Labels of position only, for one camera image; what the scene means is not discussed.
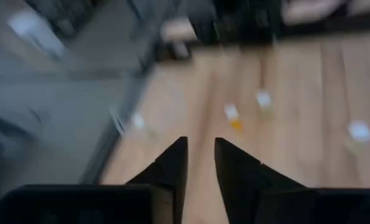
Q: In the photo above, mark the black aluminium table frame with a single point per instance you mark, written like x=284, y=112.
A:
x=327, y=26

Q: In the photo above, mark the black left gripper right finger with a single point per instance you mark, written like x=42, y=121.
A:
x=237, y=180

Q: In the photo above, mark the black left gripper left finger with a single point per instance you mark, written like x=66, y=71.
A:
x=175, y=174

